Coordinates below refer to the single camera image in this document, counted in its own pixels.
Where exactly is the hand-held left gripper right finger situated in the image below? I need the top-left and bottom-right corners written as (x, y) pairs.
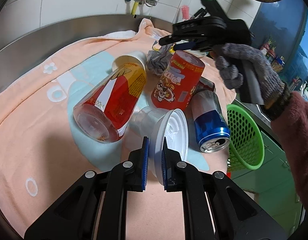
top-left (161, 137), bottom-right (288, 240)

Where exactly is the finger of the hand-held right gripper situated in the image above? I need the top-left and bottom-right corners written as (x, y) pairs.
top-left (158, 34), bottom-right (188, 47)
top-left (172, 42), bottom-right (207, 52)

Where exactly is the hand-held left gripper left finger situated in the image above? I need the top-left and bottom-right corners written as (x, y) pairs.
top-left (24, 136), bottom-right (150, 240)

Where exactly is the white plastic lidded cup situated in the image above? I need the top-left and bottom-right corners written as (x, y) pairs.
top-left (130, 105), bottom-right (189, 184)

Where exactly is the clear red label plastic bottle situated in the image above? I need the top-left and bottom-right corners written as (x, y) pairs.
top-left (73, 62), bottom-right (147, 144)

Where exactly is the green plastic basket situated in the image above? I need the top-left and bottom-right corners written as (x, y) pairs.
top-left (226, 104), bottom-right (265, 172)

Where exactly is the person's right forearm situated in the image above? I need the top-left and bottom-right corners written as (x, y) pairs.
top-left (262, 90), bottom-right (308, 230)

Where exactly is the person's right hand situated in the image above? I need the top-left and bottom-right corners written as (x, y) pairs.
top-left (210, 43), bottom-right (292, 109)

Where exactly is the pink brush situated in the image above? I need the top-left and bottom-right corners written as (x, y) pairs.
top-left (181, 4), bottom-right (190, 22)

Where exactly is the red snack canister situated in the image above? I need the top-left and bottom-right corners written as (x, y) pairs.
top-left (151, 50), bottom-right (206, 110)

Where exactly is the white paper cup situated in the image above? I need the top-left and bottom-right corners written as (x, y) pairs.
top-left (111, 51), bottom-right (147, 72)

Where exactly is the dark red drink can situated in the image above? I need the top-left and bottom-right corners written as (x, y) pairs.
top-left (191, 76), bottom-right (216, 98)

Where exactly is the blue silver drink can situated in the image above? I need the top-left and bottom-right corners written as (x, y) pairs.
top-left (191, 91), bottom-right (231, 153)

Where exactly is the pink printed towel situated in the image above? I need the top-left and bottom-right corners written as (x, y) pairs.
top-left (0, 17), bottom-right (238, 240)

